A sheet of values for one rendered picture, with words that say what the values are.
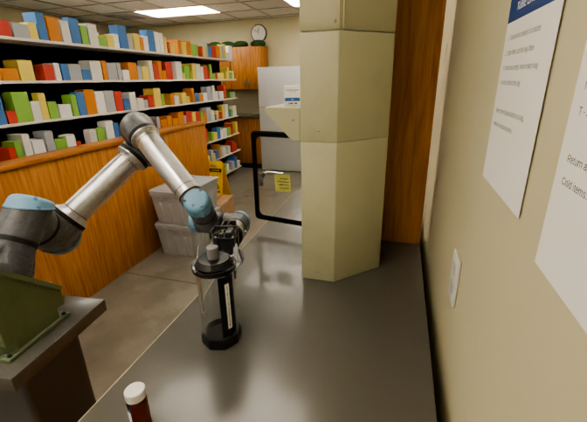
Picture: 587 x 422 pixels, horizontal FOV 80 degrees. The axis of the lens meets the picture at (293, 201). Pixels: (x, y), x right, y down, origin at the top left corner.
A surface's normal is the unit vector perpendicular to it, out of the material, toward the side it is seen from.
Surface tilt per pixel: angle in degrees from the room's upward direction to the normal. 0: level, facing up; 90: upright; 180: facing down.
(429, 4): 90
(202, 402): 0
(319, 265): 90
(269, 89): 90
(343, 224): 90
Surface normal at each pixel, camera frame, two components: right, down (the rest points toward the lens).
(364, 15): 0.47, 0.29
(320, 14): -0.20, 0.33
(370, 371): -0.02, -0.95
